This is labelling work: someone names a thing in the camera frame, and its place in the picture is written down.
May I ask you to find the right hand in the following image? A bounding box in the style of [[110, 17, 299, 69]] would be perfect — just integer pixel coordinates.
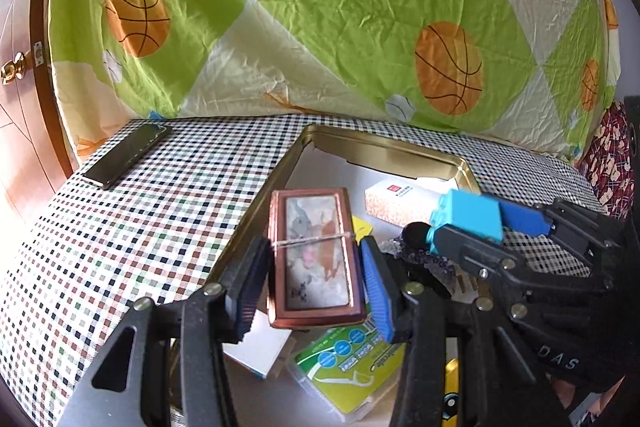
[[550, 377, 624, 426]]

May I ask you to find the wooden door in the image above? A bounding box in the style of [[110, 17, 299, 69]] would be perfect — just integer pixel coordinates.
[[1, 0, 76, 219]]

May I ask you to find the checkered tablecloth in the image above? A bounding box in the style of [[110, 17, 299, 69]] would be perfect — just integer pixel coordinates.
[[1, 115, 312, 426]]

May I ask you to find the dark red floral cloth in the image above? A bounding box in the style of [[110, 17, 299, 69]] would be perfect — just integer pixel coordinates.
[[578, 101, 634, 220]]

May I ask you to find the white sun toy block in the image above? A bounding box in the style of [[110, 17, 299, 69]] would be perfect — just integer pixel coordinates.
[[222, 310, 296, 379]]

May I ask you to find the gold metal tin box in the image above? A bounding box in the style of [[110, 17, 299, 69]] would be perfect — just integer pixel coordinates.
[[167, 123, 484, 427]]

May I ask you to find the brown framed picture box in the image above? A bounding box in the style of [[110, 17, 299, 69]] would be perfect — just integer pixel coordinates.
[[267, 187, 367, 329]]

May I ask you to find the blue bear toy block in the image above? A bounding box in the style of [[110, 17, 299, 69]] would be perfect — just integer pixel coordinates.
[[426, 188, 503, 245]]

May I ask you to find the yellow face toy block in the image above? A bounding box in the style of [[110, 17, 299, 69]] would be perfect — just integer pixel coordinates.
[[442, 359, 459, 427]]

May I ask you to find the brass door knob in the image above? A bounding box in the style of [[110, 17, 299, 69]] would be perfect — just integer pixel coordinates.
[[1, 41, 44, 86]]

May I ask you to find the green floss pick box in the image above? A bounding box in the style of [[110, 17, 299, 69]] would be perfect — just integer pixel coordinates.
[[288, 317, 405, 424]]

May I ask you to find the white cardboard box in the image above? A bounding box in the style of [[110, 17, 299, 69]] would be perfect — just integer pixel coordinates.
[[364, 178, 459, 228]]

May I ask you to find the small yellow block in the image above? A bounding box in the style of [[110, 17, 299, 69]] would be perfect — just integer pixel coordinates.
[[352, 216, 373, 242]]

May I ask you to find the basketball pattern quilt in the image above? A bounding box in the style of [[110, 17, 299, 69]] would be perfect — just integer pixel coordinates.
[[48, 0, 620, 160]]

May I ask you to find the black smartphone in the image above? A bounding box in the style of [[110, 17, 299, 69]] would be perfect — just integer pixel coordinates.
[[82, 124, 171, 190]]

